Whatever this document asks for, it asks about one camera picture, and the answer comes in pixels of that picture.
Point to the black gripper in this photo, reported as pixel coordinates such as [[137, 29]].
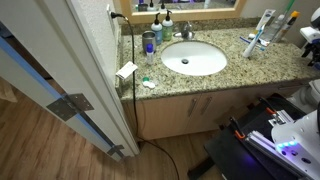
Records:
[[313, 51]]

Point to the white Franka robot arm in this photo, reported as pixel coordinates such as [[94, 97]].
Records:
[[300, 140]]

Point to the white oval sink basin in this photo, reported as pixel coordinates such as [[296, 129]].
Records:
[[193, 57]]

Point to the sunscreen spray orange cap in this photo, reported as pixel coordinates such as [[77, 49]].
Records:
[[286, 26]]

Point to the white toilet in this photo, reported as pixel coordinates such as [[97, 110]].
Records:
[[306, 96]]

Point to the tall white toothpaste tube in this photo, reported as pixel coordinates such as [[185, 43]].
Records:
[[263, 23]]

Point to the blue toothbrush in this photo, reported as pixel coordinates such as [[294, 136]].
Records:
[[245, 40]]

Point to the orange black clamp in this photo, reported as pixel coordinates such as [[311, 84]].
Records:
[[268, 107], [237, 131]]

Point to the chrome faucet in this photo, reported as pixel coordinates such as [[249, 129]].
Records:
[[186, 30]]

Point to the black robot cart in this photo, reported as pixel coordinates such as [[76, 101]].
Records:
[[233, 156]]

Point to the green soap pump bottle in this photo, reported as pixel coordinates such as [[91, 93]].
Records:
[[167, 30]]

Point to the blue label soap pump bottle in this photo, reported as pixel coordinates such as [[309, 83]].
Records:
[[157, 31]]

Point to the wooden vanity cabinet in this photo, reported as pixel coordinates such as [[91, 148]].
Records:
[[166, 115]]

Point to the small bottle blue cap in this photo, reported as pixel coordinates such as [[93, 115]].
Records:
[[150, 55]]

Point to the grey metal tumbler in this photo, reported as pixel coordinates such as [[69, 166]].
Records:
[[149, 41]]

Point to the white paper card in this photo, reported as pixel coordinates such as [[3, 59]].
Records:
[[126, 70]]

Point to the small metal hinge plate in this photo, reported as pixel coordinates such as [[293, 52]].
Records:
[[115, 150]]

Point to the large metal hinge plate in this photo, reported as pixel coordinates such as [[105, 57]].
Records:
[[68, 105]]

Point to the white door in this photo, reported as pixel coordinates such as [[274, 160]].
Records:
[[33, 40]]

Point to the aluminium mounting rail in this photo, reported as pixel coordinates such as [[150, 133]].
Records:
[[263, 141]]

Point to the wooden mirror frame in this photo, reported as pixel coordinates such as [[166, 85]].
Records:
[[186, 16]]

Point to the white wall outlet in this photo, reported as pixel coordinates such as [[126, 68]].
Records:
[[109, 15]]

